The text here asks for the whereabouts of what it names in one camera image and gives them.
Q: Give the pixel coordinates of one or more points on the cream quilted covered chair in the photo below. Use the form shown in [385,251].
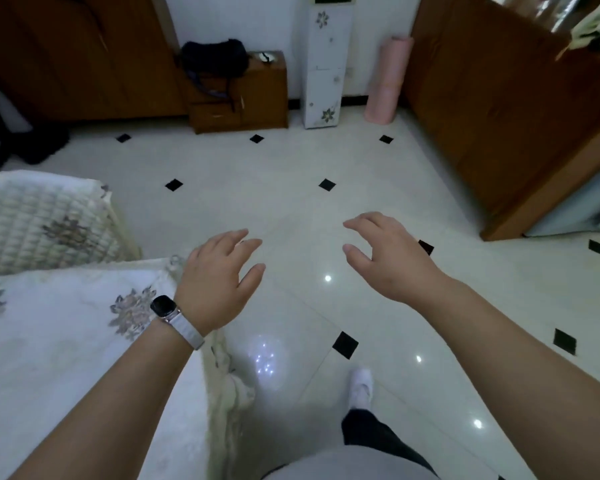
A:
[30,224]

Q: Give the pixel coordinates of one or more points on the pink rolled mat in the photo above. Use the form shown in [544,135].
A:
[387,79]

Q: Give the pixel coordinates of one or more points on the table with cream tablecloth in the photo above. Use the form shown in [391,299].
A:
[55,354]

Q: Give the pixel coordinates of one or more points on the smartwatch with white band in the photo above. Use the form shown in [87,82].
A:
[165,307]

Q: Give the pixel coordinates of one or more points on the person's black trousers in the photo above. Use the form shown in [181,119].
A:
[375,434]

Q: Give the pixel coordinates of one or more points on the person's right white shoe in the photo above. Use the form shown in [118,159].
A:
[361,387]

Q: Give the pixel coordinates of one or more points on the small white dish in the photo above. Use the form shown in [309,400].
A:
[266,57]

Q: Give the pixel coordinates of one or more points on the low brown wooden cabinet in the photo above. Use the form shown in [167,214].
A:
[260,99]

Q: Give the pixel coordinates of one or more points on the person's left hand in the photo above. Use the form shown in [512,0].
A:
[215,284]

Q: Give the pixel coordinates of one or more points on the person's right forearm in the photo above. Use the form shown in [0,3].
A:
[530,379]

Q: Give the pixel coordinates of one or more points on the black folded umbrella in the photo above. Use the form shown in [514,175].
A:
[35,144]

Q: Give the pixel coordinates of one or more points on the pale yellow cloth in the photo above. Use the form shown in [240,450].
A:
[597,24]

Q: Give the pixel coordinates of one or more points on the tall brown wooden cabinet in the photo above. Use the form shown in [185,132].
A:
[80,59]

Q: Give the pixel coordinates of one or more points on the person's left forearm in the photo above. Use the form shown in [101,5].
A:
[110,409]

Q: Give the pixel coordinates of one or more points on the large brown wooden sideboard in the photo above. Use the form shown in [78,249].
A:
[505,119]

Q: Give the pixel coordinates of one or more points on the person's white shirt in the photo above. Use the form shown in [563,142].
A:
[350,467]

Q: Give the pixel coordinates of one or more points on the black soft bag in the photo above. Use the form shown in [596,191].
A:
[215,57]

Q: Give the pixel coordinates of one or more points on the person's right hand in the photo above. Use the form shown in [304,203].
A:
[405,264]

